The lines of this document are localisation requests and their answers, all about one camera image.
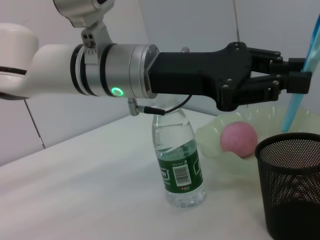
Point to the black mesh pen holder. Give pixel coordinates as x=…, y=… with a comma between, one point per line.
x=290, y=195

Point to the clear green-label water bottle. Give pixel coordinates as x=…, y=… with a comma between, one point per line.
x=177, y=160

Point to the pink peach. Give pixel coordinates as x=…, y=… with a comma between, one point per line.
x=238, y=138

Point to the translucent green fruit plate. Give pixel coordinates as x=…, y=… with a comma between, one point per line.
x=225, y=170

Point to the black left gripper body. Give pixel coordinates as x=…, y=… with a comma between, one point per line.
x=195, y=72

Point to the blue scissors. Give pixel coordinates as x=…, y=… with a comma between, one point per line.
x=313, y=55

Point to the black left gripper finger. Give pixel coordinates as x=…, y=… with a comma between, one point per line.
x=297, y=82
x=265, y=62

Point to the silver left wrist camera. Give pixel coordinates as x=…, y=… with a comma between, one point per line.
x=82, y=12

